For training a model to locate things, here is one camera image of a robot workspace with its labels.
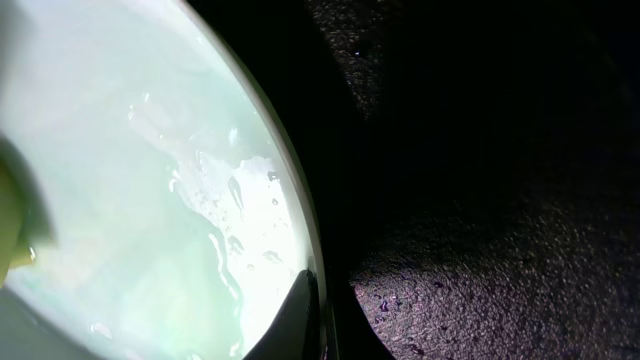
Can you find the mint green plate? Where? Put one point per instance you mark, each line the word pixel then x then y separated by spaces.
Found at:
pixel 180 217

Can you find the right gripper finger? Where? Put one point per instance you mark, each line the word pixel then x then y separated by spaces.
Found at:
pixel 295 332

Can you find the green yellow sponge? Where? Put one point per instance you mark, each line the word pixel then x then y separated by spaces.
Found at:
pixel 25 222

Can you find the black round tray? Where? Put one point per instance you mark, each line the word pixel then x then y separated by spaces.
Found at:
pixel 474 167

